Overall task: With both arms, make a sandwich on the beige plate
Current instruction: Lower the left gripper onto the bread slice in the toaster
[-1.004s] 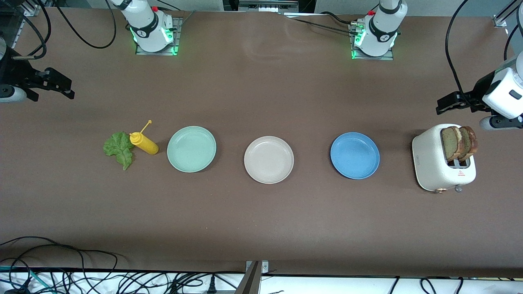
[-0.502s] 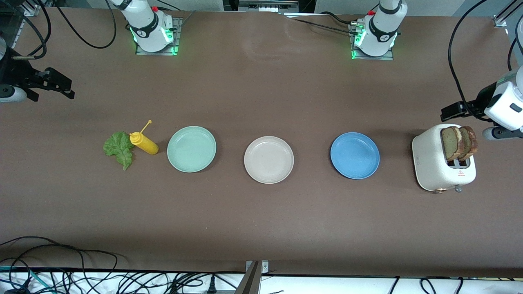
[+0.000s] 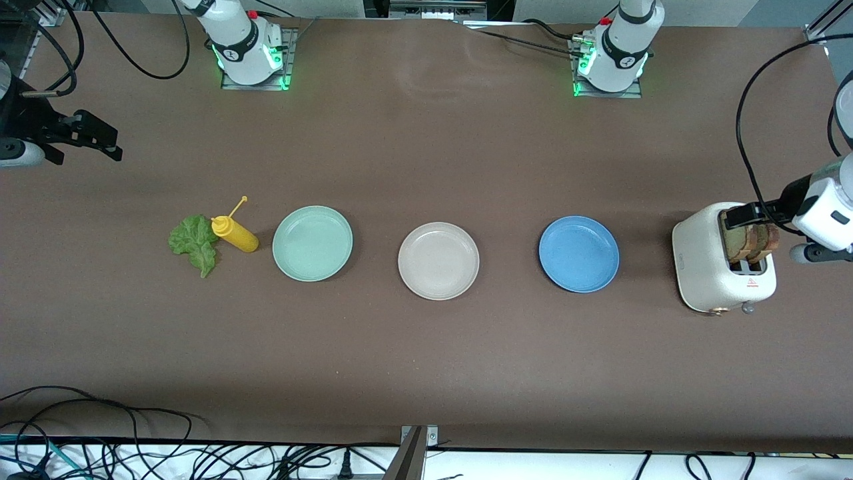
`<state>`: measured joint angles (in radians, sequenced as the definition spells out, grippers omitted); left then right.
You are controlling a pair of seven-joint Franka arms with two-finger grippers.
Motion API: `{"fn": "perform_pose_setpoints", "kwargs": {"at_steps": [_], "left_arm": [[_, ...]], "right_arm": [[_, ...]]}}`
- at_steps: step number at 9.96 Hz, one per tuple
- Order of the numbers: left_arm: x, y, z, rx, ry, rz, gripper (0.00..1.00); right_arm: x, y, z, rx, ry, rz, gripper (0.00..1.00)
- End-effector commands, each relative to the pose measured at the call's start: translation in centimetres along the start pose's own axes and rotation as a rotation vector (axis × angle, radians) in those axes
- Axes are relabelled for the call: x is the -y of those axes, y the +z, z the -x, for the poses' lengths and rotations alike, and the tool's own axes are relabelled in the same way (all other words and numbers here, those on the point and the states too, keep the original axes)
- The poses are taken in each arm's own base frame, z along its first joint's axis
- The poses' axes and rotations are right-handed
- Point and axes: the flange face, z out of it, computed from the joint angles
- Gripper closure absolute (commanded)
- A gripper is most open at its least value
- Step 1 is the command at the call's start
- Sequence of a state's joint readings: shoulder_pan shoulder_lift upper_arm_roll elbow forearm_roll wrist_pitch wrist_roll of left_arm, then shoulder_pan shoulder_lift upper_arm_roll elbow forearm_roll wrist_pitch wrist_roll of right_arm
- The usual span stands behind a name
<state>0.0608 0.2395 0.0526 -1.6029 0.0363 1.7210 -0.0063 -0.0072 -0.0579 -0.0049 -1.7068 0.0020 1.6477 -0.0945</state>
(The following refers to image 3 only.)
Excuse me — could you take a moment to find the brown bread slice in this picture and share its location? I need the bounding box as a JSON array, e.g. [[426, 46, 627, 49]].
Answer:
[[746, 223, 780, 264], [723, 228, 754, 263]]

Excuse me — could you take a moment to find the green lettuce leaf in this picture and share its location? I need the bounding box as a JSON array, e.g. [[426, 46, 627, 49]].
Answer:
[[168, 214, 221, 279]]

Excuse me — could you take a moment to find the yellow mustard squeeze bottle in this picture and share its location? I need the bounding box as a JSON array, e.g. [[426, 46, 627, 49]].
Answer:
[[211, 195, 259, 253]]

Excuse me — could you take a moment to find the blue plate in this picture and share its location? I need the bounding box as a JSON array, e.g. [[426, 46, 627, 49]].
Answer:
[[538, 215, 620, 294]]

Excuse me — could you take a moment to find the mint green plate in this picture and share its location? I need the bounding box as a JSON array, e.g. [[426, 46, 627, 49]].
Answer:
[[272, 205, 354, 283]]

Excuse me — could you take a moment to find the beige plate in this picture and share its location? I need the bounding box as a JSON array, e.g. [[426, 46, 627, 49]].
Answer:
[[397, 221, 480, 301]]

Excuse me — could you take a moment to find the white two-slot toaster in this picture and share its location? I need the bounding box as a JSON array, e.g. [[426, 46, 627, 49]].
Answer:
[[672, 202, 778, 315]]

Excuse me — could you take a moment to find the dark metal beam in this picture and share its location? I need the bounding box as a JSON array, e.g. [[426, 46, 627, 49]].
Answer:
[[383, 427, 427, 480]]

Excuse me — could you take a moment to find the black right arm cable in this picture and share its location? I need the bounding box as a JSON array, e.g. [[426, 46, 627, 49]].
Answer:
[[17, 0, 192, 99]]

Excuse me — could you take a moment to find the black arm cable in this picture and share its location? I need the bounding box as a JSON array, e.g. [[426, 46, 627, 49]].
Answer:
[[17, 0, 192, 99], [735, 33, 853, 231]]

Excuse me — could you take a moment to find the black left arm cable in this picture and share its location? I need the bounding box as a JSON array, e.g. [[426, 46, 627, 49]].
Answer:
[[735, 33, 853, 231]]

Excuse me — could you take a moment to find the aluminium frame rail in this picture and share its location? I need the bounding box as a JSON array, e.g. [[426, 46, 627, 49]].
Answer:
[[803, 0, 853, 46], [20, 0, 75, 77]]

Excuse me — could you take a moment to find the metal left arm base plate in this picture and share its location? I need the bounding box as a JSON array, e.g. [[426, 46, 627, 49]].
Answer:
[[568, 37, 644, 99]]

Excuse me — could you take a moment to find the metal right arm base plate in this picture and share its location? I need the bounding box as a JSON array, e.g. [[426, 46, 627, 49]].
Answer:
[[220, 27, 299, 91]]

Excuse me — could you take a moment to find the black looped floor cable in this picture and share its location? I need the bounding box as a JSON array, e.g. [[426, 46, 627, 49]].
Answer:
[[0, 385, 194, 444]]

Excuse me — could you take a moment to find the black corrugated base cable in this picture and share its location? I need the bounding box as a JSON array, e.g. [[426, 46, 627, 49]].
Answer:
[[466, 20, 587, 57]]

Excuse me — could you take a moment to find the teal floor cable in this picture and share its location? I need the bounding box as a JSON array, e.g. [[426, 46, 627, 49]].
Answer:
[[0, 433, 87, 480]]

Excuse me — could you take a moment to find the grey metal equipment frame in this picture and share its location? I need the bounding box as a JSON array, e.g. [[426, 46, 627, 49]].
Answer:
[[363, 0, 487, 21]]

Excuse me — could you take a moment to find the small aluminium corner bracket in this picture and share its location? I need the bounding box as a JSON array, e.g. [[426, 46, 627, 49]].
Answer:
[[400, 425, 439, 449]]

